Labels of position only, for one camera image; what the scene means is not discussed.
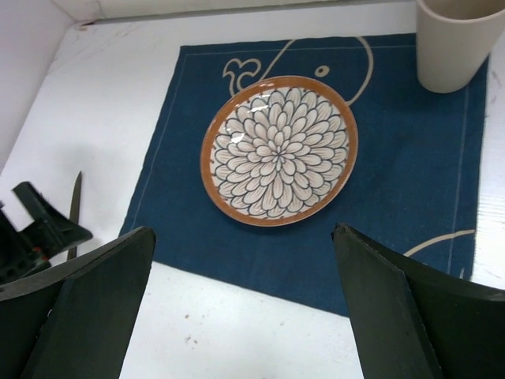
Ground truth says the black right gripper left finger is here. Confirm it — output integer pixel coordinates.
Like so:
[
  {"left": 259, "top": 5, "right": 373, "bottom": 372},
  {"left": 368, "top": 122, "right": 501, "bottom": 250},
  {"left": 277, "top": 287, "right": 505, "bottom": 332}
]
[{"left": 1, "top": 227, "right": 156, "bottom": 378}]

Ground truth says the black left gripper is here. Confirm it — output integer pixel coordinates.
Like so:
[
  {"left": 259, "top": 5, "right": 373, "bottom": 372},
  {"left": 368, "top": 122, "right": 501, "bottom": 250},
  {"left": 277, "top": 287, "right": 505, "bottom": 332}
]
[{"left": 1, "top": 182, "right": 93, "bottom": 284}]

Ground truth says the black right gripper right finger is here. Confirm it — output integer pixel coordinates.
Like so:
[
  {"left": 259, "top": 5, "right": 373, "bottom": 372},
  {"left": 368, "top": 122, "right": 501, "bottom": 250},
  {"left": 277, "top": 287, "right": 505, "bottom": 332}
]
[{"left": 332, "top": 224, "right": 504, "bottom": 378}]

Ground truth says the black table knife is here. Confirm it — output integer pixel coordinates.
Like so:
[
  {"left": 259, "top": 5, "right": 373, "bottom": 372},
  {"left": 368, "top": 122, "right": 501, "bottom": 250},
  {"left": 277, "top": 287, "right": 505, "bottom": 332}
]
[{"left": 67, "top": 171, "right": 82, "bottom": 261}]

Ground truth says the floral plate with orange rim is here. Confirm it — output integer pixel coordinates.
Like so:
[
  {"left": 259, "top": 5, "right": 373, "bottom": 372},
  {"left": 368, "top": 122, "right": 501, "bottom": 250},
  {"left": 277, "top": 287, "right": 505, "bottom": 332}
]
[{"left": 200, "top": 76, "right": 358, "bottom": 227}]

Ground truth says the dark blue cloth napkin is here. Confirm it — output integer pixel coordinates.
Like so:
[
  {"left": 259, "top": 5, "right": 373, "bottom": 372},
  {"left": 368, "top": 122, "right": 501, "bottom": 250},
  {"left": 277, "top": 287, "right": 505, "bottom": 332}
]
[{"left": 122, "top": 34, "right": 488, "bottom": 315}]

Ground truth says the beige paper cup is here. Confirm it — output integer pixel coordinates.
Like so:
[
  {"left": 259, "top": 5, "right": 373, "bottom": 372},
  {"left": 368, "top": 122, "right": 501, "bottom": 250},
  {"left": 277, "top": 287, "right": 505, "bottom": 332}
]
[{"left": 416, "top": 0, "right": 504, "bottom": 94}]

